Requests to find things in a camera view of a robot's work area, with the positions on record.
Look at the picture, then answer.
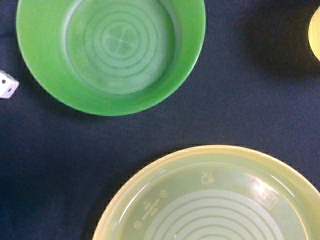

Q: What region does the green plastic bowl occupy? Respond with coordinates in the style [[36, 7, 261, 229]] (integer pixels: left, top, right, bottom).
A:
[[16, 0, 206, 116]]

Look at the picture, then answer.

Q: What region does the yellow plastic plate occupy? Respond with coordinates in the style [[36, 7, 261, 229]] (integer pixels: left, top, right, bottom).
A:
[[92, 145, 320, 240]]

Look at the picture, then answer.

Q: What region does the black tablecloth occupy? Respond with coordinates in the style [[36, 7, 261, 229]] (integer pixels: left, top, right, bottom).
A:
[[0, 0, 320, 240]]

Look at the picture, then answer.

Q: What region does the white power adapter plug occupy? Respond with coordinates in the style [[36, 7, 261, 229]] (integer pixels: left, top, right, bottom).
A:
[[0, 70, 20, 99]]

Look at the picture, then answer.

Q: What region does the small yellow ball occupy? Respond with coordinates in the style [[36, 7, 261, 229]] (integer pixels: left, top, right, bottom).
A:
[[308, 7, 320, 60]]

